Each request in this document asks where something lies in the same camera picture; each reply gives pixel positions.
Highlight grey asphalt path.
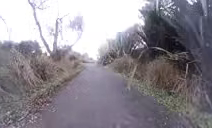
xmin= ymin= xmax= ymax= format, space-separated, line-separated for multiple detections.
xmin=38 ymin=62 xmax=195 ymax=128

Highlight bare leaning tree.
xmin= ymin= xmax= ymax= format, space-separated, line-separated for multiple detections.
xmin=27 ymin=0 xmax=86 ymax=56

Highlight dark flax bushes and trees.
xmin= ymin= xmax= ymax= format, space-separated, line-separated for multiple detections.
xmin=97 ymin=0 xmax=212 ymax=111

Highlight dark round bush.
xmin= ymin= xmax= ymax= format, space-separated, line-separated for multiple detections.
xmin=17 ymin=39 xmax=43 ymax=57

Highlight grass verge with dry tussocks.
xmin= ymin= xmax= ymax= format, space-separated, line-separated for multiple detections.
xmin=0 ymin=46 xmax=88 ymax=128

